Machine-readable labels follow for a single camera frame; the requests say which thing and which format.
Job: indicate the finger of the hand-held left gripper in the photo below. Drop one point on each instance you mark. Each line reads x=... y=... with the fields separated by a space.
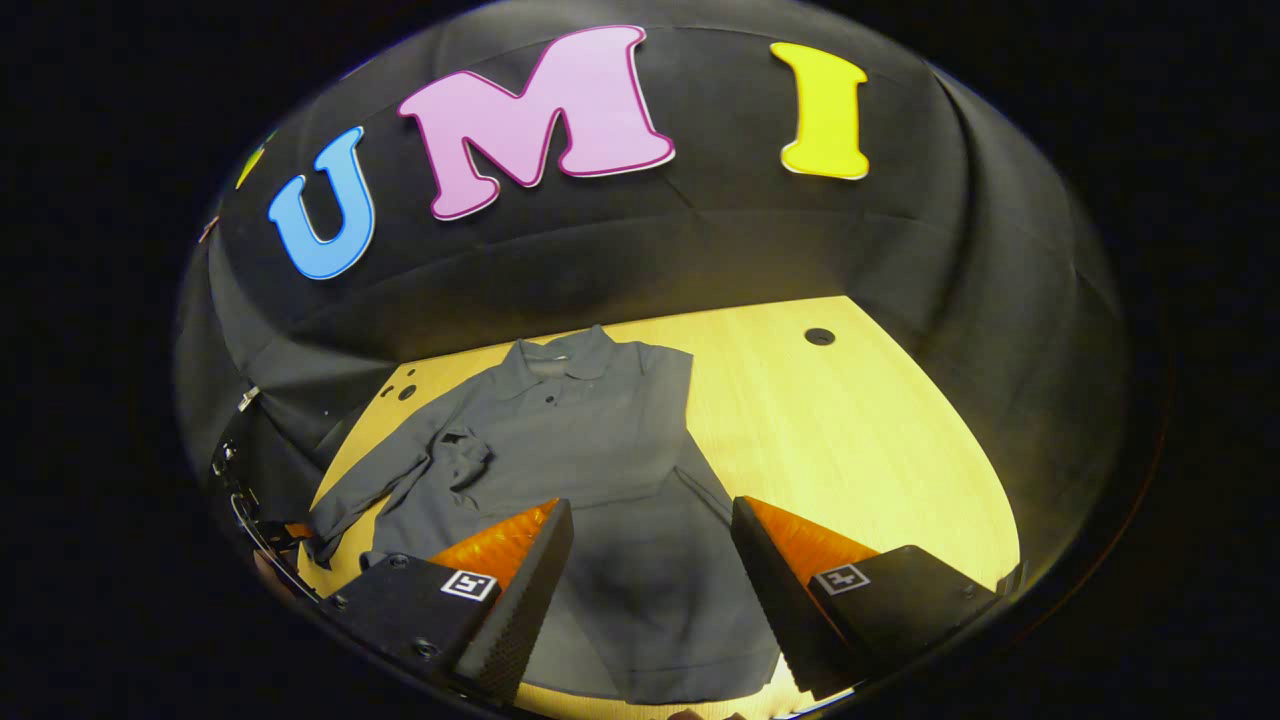
x=298 y=531

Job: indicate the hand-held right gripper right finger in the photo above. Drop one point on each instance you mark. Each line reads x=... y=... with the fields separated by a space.
x=770 y=600

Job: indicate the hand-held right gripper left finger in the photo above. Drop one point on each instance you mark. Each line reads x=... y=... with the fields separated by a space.
x=535 y=600

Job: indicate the grey collared shirt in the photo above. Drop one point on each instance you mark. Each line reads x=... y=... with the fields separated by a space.
x=600 y=430

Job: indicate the small white clip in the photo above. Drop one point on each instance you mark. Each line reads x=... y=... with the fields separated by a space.
x=249 y=399

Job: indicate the small red clip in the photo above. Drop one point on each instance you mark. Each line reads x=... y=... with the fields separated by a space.
x=208 y=229

